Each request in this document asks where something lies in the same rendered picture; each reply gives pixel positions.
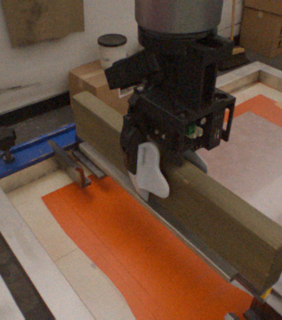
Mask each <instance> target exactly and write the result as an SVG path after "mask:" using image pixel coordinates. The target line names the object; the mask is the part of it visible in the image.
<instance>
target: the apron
mask: <svg viewBox="0 0 282 320"><path fill-rule="evenodd" d="M2 4H3V9H4V15H5V19H6V24H7V27H8V30H9V36H10V39H11V45H12V48H13V47H15V46H21V45H26V44H32V43H35V42H37V41H41V40H44V39H51V38H63V37H65V36H68V35H69V34H71V33H73V32H81V31H84V0H2Z"/></svg>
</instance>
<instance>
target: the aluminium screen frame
mask: <svg viewBox="0 0 282 320"><path fill-rule="evenodd" d="M257 81H259V82H260V83H262V84H265V85H266V86H269V87H271V88H273V89H276V90H278V91H279V92H282V71H280V70H278V69H275V68H273V67H271V66H268V65H266V64H263V63H261V62H258V61H256V62H254V63H252V64H249V65H247V66H244V67H241V68H240V69H237V70H235V71H232V72H230V73H228V74H225V75H221V76H219V77H217V78H216V88H218V89H220V90H222V91H224V92H226V93H227V94H231V93H233V92H235V91H238V90H240V89H242V88H243V87H246V86H248V85H250V84H253V83H255V82H257ZM59 169H62V168H61V167H60V166H59V165H58V164H57V163H56V161H55V156H50V157H49V158H47V159H44V160H43V161H40V162H37V163H35V164H32V165H31V166H28V167H26V168H24V169H22V170H19V171H17V172H15V173H13V174H10V175H8V176H5V177H1V178H0V238H1V240H2V241H3V243H4V246H5V247H6V249H7V251H8V252H9V253H10V254H11V256H12V258H13V260H14V261H15V262H16V265H17V266H18V267H19V269H20V270H21V272H22V273H23V275H24V278H25V279H26V281H27V282H28V284H29V286H30V287H31V288H32V290H33V291H34V293H35V295H36V296H37V298H38V300H39V301H40V302H41V305H42V306H43V307H44V309H45V311H46V313H47V314H48V316H49V318H50V320H96V318H95V317H94V315H93V314H92V313H91V312H90V311H89V309H88V308H87V307H86V305H85V303H84V302H83V301H82V300H81V298H80V297H79V295H78V294H77V293H76V291H75V290H74V288H73V286H72V285H71V284H70V283H69V281H68V280H67V278H66V277H65V276H64V275H63V274H62V273H61V271H60V269H59V268H58V266H57V265H56V263H55V261H54V260H53V259H52V258H51V257H50V256H49V254H48V253H47V251H46V250H45V248H44V247H43V246H42V244H41V243H40V241H39V240H38V239H37V238H36V237H35V234H34V233H33V231H32V230H31V229H30V227H29V226H28V224H27V223H26V222H25V221H24V219H23V218H22V216H21V215H20V214H19V213H18V211H17V209H16V207H15V206H14V205H13V204H12V202H11V201H10V199H9V198H8V197H7V196H6V194H7V193H9V192H10V191H13V190H15V189H17V188H19V187H21V186H24V185H26V184H28V183H31V182H32V181H34V180H37V179H39V178H41V177H45V176H47V175H49V174H51V173H53V172H55V171H58V170H59Z"/></svg>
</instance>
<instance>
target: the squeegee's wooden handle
mask: <svg viewBox="0 0 282 320"><path fill-rule="evenodd" d="M72 106H73V111H74V120H75V125H76V134H77V138H78V139H79V140H80V141H82V142H83V143H84V142H85V141H87V142H88V143H89V144H90V145H91V146H92V147H93V148H94V149H95V150H97V151H98V152H99V153H100V154H101V155H103V156H105V157H106V158H107V159H108V160H109V161H110V162H111V163H112V164H113V165H114V166H115V167H116V168H117V169H119V170H120V171H121V172H122V173H123V174H125V175H126V176H127V177H128V178H130V179H131V177H130V176H129V171H128V170H127V168H126V166H125V163H124V159H123V157H122V155H121V150H120V143H119V142H120V135H121V130H122V127H123V123H124V119H123V115H121V114H120V113H119V112H117V111H114V110H113V109H112V108H111V107H110V106H108V105H107V104H105V103H104V102H102V101H101V100H100V99H98V98H96V97H95V96H94V95H93V94H92V93H89V92H88V91H85V92H82V93H80V94H74V95H73V96H72ZM147 139H148V140H149V141H152V142H153V143H155V144H156V145H157V147H158V149H159V155H160V158H159V170H160V172H161V174H162V176H163V177H164V178H165V180H166V182H167V183H168V187H169V195H168V197H166V198H165V199H163V198H161V197H159V196H157V195H155V194H153V193H151V192H150V197H151V198H152V199H154V200H155V201H156V202H158V203H159V204H160V205H161V206H162V207H163V208H165V210H167V211H168V212H169V213H170V214H171V215H173V216H174V217H175V218H176V219H178V220H179V221H180V222H181V223H182V224H183V225H184V226H185V227H187V228H188V229H189V230H190V231H192V232H193V233H194V234H195V235H196V236H197V237H198V238H199V239H200V240H202V241H203V242H204V243H205V244H207V245H208V246H209V247H210V248H211V249H213V250H214V251H215V252H216V253H217V254H218V255H219V256H220V257H222V258H223V260H224V261H227V262H228V263H229V264H230V265H232V267H233V268H234V269H236V270H237V271H238V278H239V279H240V280H241V281H242V282H243V283H244V284H245V285H247V286H248V287H249V288H250V289H251V290H252V291H254V292H256V294H257V295H259V296H262V295H263V294H264V293H265V292H266V291H268V290H269V289H270V288H271V287H272V286H273V285H275V283H276V282H277V281H278V280H279V277H280V275H281V272H282V226H281V225H280V224H278V223H276V222H275V221H274V220H273V219H271V218H268V217H267V216H266V215H264V214H263V213H262V212H260V211H259V210H258V209H256V208H255V207H253V206H252V205H250V204H249V203H248V202H246V201H245V200H244V199H242V198H240V197H239V196H237V195H236V194H234V193H233V192H232V191H230V190H229V189H227V188H226V187H225V186H224V185H222V184H221V183H219V182H218V181H217V180H215V179H214V178H211V177H210V176H208V175H207V174H206V173H205V172H203V171H202V170H200V169H199V168H198V167H196V166H194V165H193V164H192V163H190V162H189V161H187V160H186V159H184V158H183V161H182V167H181V168H179V167H177V165H175V164H174V163H172V162H171V161H169V160H168V159H167V158H166V157H164V156H163V149H162V148H161V146H160V145H159V144H158V143H156V142H155V141H154V140H153V139H151V138H150V136H149V135H148V134H147Z"/></svg>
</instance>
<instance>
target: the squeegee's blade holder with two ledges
mask: <svg viewBox="0 0 282 320"><path fill-rule="evenodd" d="M79 147H80V150H81V151H82V152H83V153H84V154H85V155H86V156H88V157H89V158H90V160H92V161H93V162H94V163H95V164H96V165H97V166H98V167H99V168H100V169H102V170H103V171H104V172H105V173H106V174H107V175H108V176H110V177H111V179H113V180H114V181H115V182H116V183H117V184H118V185H119V186H120V187H121V188H122V189H124V190H125V191H126V192H127V193H128V194H129V195H131V196H132V197H133V198H134V199H135V201H136V202H139V203H140V205H142V207H143V208H145V209H146V210H147V211H148V212H149V213H150V214H152V215H153V216H154V217H155V218H156V219H157V220H158V221H159V222H160V223H161V224H163V225H164V226H165V227H166V228H167V229H168V230H169V231H170V232H171V233H172V234H174V235H175V236H176V237H177V238H178V239H179V240H180V241H181V242H182V243H183V244H185V245H186V246H187V247H188V248H189V249H190V250H192V252H193V253H195V254H196V255H197V256H198V257H199V258H200V259H201V260H202V261H203V262H205V263H206V264H207V265H208V266H210V267H211V268H212V269H213V270H214V271H215V272H216V273H217V274H218V275H219V276H220V277H221V278H222V279H224V280H225V281H226V282H227V283H231V282H232V281H233V280H234V279H235V278H237V277H238V271H237V270H236V269H234V268H233V267H232V265H230V264H229V263H228V262H227V261H224V260H223V258H222V257H220V256H219V255H218V254H217V253H216V252H215V251H214V250H213V249H211V248H210V247H209V246H208V245H207V244H205V243H204V242H203V241H202V240H200V239H199V238H198V237H197V236H196V235H195V234H194V233H193V232H192V231H190V230H189V229H188V228H187V227H185V226H184V225H183V224H182V223H181V222H180V221H179V220H178V219H176V218H175V217H174V216H173V215H171V214H170V213H169V212H168V211H167V210H165V208H163V207H162V206H161V205H160V204H159V203H158V202H156V201H155V200H154V199H152V198H151V197H149V201H145V200H143V199H142V198H141V197H140V195H139V194H138V193H137V191H136V190H135V186H134V184H133V182H132V180H131V179H130V178H128V177H127V176H126V175H125V174H123V173H122V172H121V171H120V170H119V169H117V168H116V167H115V166H114V165H113V164H112V163H111V162H110V161H109V160H108V159H107V158H106V157H105V156H103V155H101V154H100V153H99V152H98V151H97V150H95V149H94V148H93V147H92V146H91V145H90V144H89V143H88V142H87V141H85V142H84V143H81V144H79Z"/></svg>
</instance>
